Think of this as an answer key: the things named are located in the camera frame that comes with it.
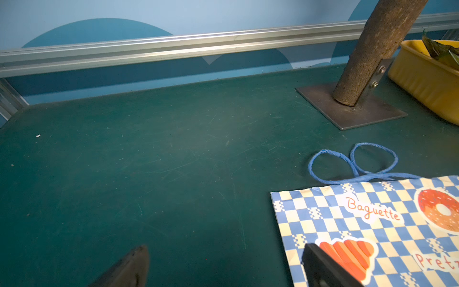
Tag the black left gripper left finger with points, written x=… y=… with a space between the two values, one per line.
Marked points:
x=129 y=271

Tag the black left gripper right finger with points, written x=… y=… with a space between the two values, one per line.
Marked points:
x=322 y=271

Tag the blue checkered paper bag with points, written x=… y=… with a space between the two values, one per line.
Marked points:
x=387 y=233

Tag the green condiment packet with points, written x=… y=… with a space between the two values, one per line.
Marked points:
x=446 y=54

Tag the pink blossom artificial tree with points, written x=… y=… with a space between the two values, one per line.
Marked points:
x=350 y=102

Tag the yellow plastic tray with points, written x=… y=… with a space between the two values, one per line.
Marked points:
x=431 y=82

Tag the aluminium back frame rail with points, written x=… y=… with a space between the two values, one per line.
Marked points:
x=59 y=58

